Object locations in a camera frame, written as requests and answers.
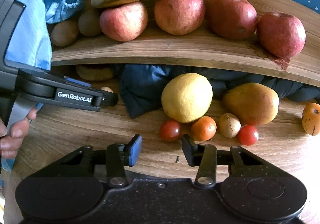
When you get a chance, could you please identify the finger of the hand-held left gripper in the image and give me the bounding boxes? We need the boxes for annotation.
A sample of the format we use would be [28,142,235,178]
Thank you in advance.
[62,77,92,88]
[99,92,119,109]

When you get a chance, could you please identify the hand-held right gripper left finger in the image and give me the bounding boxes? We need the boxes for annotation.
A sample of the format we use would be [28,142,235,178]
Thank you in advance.
[32,134,142,188]

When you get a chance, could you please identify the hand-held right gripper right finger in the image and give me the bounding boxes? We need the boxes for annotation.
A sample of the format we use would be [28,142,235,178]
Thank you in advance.
[182,134,283,188]

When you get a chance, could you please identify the red cherry tomato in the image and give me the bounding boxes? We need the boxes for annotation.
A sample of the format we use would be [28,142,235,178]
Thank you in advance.
[159,120,183,143]
[237,125,259,146]

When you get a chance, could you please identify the small orange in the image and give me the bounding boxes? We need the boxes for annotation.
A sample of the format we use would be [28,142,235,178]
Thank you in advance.
[190,116,217,142]

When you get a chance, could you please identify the tan walnut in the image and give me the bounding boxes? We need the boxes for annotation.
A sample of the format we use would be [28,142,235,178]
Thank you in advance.
[219,113,242,138]

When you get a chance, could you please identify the yellow lemon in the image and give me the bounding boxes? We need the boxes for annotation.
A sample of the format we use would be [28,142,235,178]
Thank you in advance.
[161,73,213,124]

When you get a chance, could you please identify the person's left hand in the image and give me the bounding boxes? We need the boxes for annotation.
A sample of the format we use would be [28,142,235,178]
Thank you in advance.
[0,108,38,160]

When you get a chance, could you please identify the brown round bread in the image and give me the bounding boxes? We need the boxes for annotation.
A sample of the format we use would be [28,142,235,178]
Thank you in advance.
[75,64,116,82]

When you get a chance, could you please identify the dark blue jacket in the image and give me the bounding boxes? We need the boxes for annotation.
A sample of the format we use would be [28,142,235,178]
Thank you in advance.
[119,64,320,119]

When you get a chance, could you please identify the brown kiwi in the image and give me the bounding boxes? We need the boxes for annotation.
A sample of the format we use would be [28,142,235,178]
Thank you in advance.
[51,20,80,47]
[78,8,103,37]

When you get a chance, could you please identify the light blue garment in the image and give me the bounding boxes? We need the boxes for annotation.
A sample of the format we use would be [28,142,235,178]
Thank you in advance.
[0,0,52,71]

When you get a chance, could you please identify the red apple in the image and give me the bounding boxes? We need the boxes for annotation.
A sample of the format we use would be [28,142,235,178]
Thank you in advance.
[154,0,206,36]
[99,2,148,42]
[257,12,306,59]
[206,0,258,41]

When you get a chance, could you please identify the yellow pear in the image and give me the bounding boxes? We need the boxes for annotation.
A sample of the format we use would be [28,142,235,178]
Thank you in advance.
[223,82,279,126]

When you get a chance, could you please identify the curved wooden shelf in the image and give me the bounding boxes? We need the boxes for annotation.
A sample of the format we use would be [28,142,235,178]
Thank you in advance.
[51,0,320,87]

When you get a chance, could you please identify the orange spotted round fruit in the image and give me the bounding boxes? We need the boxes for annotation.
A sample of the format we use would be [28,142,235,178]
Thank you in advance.
[301,102,320,136]

